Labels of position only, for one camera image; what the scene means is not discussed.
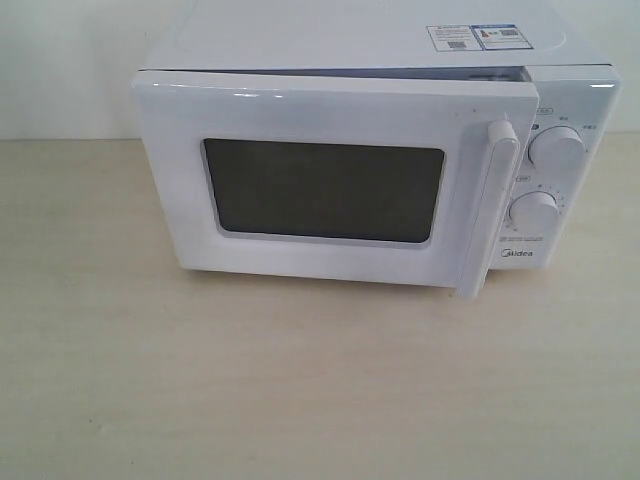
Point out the white microwave door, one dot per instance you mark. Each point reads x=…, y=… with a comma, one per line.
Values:
x=360, y=179

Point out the white microwave oven body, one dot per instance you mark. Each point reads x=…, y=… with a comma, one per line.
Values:
x=577, y=86

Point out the white lower timer knob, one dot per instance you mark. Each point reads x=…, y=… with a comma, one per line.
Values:
x=534, y=212

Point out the warning label sticker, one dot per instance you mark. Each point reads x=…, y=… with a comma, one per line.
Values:
x=483, y=37

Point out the white upper power knob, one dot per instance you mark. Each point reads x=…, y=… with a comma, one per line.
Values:
x=555, y=148

